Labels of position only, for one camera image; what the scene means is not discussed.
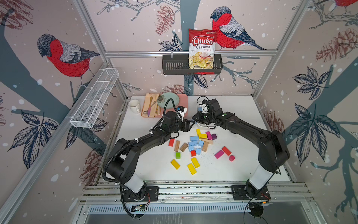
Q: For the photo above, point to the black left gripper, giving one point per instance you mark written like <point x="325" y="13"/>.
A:
<point x="186" y="127"/>

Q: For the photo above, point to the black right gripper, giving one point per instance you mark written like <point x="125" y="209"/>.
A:
<point x="197" y="115"/>

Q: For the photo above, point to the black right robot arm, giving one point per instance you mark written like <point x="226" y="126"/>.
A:
<point x="272" y="149"/>

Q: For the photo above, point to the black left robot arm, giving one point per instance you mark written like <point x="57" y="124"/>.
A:
<point x="121" y="163"/>

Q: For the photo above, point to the white rectangular plastic bin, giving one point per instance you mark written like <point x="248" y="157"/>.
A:
<point x="205" y="127"/>

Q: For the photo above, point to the red rectangular block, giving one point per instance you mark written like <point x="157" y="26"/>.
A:
<point x="171" y="142"/>

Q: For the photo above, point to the tan wood block left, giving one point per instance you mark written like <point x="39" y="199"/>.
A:
<point x="177" y="145"/>

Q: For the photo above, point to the pink plastic tray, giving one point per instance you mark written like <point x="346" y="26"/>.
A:
<point x="183" y="102"/>

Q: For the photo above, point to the yellow striped block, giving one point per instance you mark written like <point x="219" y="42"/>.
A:
<point x="203" y="136"/>

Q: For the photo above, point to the magenta rectangular block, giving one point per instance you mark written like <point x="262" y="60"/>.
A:
<point x="209" y="136"/>

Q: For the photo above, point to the long light blue block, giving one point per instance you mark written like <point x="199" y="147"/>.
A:
<point x="194" y="138"/>

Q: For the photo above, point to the green floral plate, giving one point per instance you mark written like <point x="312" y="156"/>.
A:
<point x="163" y="98"/>

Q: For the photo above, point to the brown wood block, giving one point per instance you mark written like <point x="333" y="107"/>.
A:
<point x="184" y="147"/>

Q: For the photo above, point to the long blue block lower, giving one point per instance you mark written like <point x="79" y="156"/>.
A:
<point x="193" y="143"/>

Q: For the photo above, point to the pale wood block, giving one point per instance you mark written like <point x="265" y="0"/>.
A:
<point x="208" y="141"/>

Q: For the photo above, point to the blue cube block right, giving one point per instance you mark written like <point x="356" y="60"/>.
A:
<point x="200" y="143"/>

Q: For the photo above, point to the natural wood block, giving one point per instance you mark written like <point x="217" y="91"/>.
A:
<point x="205" y="146"/>

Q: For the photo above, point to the red block right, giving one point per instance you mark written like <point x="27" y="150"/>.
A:
<point x="226" y="151"/>

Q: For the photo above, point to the white ceramic mug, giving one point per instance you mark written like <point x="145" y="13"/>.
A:
<point x="134" y="106"/>

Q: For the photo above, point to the yellow block front left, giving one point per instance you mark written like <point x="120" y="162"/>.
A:
<point x="175" y="164"/>

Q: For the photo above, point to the yellow block front right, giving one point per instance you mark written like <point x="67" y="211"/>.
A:
<point x="195" y="162"/>

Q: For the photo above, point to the yellow block front middle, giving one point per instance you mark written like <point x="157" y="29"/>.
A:
<point x="192" y="169"/>

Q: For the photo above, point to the Chuba cassava chips bag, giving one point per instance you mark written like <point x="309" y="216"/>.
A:
<point x="201" y="48"/>

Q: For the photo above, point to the purple handled spoon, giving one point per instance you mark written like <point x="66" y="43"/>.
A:
<point x="152" y="102"/>

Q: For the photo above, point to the white wire wall shelf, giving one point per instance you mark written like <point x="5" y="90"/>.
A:
<point x="89" y="110"/>

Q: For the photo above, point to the aluminium mounting rail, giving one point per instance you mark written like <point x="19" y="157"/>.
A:
<point x="170" y="192"/>

